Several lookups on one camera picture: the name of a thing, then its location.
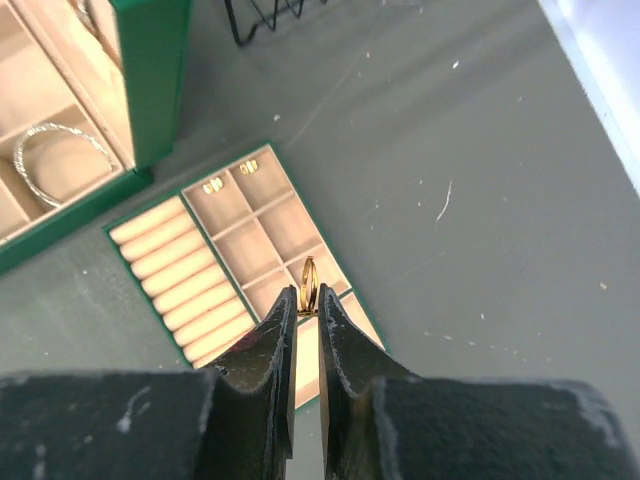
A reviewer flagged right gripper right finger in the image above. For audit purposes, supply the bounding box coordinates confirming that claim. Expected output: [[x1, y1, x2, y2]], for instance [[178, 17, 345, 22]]
[[318, 283, 417, 479]]

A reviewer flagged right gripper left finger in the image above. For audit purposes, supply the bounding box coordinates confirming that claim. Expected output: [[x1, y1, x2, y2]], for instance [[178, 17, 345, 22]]
[[199, 286, 297, 479]]

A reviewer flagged gold ring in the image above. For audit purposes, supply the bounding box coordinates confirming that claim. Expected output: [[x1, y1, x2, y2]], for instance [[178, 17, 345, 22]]
[[297, 254, 321, 319]]

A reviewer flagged silver bangle bracelet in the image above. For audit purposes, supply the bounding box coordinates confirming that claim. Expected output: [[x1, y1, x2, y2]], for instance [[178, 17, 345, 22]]
[[12, 122, 121, 211]]

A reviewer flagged green jewelry tray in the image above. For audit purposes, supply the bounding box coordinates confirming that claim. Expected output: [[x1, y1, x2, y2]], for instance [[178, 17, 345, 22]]
[[102, 142, 389, 412]]

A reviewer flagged green jewelry box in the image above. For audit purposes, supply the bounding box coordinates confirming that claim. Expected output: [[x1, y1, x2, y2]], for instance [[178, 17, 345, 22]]
[[1, 0, 191, 271]]

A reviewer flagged black wire basket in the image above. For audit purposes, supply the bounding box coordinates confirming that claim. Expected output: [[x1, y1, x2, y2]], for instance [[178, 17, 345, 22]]
[[223, 0, 310, 48]]

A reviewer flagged silver chain necklace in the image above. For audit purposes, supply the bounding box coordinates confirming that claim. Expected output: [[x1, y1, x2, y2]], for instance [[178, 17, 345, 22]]
[[74, 0, 101, 36]]

